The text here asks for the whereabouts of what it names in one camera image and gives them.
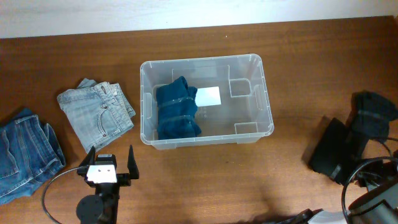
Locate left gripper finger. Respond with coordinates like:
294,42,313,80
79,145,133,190
127,145,139,179
79,146,96,169

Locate black garment taped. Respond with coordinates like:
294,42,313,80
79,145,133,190
308,118,369,185

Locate dark navy garment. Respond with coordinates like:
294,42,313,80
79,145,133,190
351,91,397,141

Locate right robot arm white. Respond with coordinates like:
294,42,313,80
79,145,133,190
277,156,397,224

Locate light blue folded jeans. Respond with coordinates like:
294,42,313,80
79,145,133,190
57,78,136,152

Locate dark blue folded jeans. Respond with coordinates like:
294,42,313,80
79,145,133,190
1,108,66,205

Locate dark blue folded garment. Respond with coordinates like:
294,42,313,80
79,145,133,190
156,76,201,140

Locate white label in bin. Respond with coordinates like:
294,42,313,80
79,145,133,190
195,86,221,107

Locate clear plastic storage bin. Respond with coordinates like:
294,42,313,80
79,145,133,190
140,54,274,150

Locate left gripper white camera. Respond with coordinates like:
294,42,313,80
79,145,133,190
86,164,117,184

